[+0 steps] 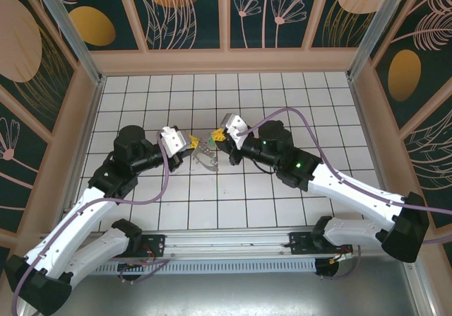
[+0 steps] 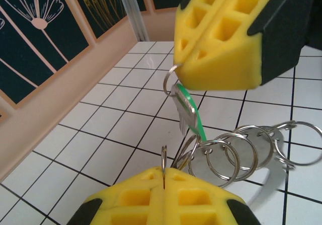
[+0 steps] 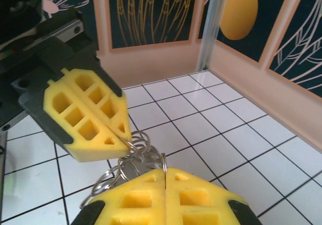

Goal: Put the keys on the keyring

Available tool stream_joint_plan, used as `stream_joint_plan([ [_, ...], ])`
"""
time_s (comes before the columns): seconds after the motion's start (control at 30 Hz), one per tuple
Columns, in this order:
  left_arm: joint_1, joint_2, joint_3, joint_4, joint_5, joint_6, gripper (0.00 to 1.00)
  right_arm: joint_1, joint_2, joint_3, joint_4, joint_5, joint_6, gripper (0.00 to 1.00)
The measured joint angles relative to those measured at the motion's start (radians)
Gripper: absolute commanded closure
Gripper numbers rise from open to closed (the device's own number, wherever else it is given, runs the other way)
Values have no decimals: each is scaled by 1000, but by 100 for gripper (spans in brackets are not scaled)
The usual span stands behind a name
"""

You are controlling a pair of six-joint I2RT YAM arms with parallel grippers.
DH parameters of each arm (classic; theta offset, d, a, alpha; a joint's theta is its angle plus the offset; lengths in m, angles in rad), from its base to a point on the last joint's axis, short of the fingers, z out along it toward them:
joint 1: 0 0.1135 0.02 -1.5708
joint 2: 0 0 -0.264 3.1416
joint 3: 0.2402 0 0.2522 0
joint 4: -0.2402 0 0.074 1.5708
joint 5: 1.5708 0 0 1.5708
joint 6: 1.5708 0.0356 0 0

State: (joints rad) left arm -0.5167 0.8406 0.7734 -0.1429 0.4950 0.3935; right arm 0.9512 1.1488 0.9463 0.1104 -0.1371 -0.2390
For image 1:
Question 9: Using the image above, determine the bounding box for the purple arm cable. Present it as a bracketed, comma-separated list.
[12, 137, 174, 315]
[237, 107, 452, 281]

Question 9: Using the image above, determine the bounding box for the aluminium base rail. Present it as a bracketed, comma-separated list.
[35, 226, 420, 261]

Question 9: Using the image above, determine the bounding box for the grey metal sheet panel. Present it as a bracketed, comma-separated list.
[20, 255, 435, 316]

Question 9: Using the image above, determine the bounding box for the aluminium frame post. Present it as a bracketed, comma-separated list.
[347, 0, 427, 81]
[27, 0, 106, 86]

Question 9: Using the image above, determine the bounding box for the metal strap keyring holder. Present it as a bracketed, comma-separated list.
[192, 137, 220, 172]

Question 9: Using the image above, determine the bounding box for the slotted grey cable duct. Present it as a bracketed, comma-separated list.
[84, 261, 318, 275]

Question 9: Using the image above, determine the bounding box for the aluminium side rail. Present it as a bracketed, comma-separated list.
[61, 77, 107, 232]
[348, 76, 403, 228]

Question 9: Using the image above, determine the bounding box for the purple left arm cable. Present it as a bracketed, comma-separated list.
[12, 137, 174, 315]

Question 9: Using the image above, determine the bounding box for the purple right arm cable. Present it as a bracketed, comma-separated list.
[237, 107, 452, 281]

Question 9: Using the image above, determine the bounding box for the yellow connector with wires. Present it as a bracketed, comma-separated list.
[330, 250, 354, 264]

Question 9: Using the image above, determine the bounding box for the small green circuit board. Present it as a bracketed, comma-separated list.
[118, 259, 149, 271]

